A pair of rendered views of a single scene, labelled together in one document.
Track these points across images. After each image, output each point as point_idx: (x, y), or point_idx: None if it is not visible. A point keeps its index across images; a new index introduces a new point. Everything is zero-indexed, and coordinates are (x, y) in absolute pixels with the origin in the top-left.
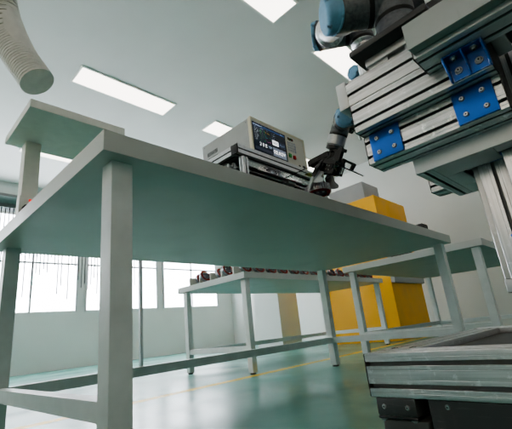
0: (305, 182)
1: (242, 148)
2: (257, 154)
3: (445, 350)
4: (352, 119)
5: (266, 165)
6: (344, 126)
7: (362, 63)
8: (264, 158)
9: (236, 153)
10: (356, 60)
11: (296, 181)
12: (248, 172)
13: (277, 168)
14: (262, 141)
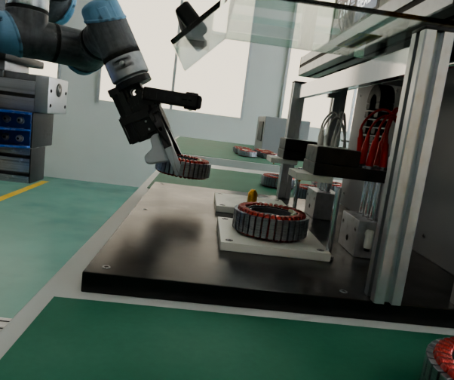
0: (362, 75)
1: (303, 62)
2: (312, 59)
3: (6, 319)
4: (52, 128)
5: (335, 67)
6: (88, 73)
7: (31, 66)
8: (317, 60)
9: (305, 76)
10: (36, 68)
11: (344, 88)
12: (289, 114)
13: (348, 61)
14: (345, 0)
